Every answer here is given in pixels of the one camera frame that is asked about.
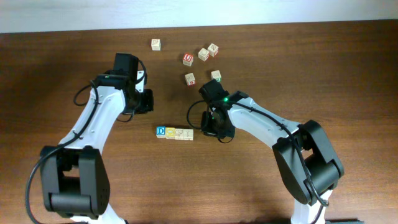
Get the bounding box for elephant picture wooden block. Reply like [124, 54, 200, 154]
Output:
[174, 128, 184, 140]

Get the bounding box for black left camera cable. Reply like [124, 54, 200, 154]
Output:
[24, 58, 148, 224]

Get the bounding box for wooden block green front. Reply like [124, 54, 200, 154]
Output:
[211, 70, 221, 82]

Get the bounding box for yellow O wooden block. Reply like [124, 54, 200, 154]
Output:
[165, 127, 175, 139]

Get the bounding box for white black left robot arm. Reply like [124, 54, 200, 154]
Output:
[34, 53, 154, 223]

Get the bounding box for black right camera cable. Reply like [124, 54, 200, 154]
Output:
[186, 100, 236, 144]

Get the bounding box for blue D wooden block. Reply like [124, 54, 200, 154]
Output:
[155, 126, 166, 138]

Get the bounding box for wooden block beside U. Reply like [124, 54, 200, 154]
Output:
[198, 48, 210, 62]

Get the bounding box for black camera cable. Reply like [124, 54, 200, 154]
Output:
[24, 58, 148, 224]
[186, 100, 236, 144]

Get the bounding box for red U wooden block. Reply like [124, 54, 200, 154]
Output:
[182, 54, 194, 67]

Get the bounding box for letter I wooden block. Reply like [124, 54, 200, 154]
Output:
[183, 129, 194, 141]

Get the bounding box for wooden block red front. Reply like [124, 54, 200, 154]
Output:
[184, 73, 196, 86]

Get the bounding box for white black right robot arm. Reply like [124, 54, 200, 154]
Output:
[199, 80, 345, 223]

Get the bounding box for wooden block red side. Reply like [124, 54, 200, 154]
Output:
[207, 43, 219, 57]

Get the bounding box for plain wooden block far left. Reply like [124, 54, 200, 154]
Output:
[151, 39, 161, 51]

